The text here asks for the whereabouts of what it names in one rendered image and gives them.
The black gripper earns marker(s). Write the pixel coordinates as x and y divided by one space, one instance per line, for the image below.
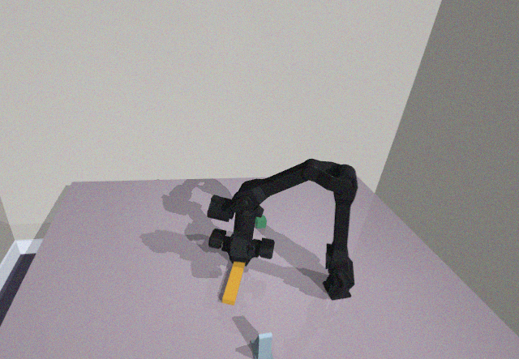
263 248

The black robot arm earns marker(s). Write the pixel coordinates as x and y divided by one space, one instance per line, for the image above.
341 179

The small green cube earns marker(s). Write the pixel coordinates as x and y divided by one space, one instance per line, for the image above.
260 222

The yellow bar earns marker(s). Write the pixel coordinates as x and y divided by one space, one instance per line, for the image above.
233 283

